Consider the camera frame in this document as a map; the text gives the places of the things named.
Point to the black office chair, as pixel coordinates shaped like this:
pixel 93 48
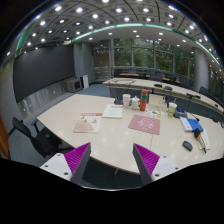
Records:
pixel 45 142

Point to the curved rear conference desk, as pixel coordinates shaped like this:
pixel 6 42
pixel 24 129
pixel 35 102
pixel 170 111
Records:
pixel 167 89

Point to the white notebook with pens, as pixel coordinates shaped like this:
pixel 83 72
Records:
pixel 204 142

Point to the white booklet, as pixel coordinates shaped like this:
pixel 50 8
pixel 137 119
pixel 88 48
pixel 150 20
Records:
pixel 113 111

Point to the white lidded teapot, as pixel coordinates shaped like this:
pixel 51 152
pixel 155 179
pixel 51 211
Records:
pixel 135 102

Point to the red and white magazine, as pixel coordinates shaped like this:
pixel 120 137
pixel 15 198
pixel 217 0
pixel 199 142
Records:
pixel 88 123

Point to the blue folder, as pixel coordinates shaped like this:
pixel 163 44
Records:
pixel 193 125

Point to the paper cup green band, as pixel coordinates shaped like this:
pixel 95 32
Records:
pixel 171 109

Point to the large black wall screen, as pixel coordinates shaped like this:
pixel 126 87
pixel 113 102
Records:
pixel 40 68

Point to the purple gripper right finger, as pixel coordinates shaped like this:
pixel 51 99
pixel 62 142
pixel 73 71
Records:
pixel 151 166

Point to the red thermos bottle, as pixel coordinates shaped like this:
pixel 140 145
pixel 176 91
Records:
pixel 143 99

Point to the white card stand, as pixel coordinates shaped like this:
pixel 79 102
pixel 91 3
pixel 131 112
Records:
pixel 156 101

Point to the colourful leaflet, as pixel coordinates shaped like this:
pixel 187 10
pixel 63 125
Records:
pixel 155 113

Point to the black computer mouse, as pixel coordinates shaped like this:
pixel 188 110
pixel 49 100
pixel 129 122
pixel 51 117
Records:
pixel 187 145

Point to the pink mouse pad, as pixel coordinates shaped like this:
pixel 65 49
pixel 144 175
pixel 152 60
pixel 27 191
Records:
pixel 145 124

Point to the grey box cabinet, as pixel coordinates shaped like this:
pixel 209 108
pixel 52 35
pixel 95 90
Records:
pixel 73 85

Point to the white mug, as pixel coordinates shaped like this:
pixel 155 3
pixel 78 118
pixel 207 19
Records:
pixel 126 100

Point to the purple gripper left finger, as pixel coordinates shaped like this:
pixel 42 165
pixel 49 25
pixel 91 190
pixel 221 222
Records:
pixel 69 166

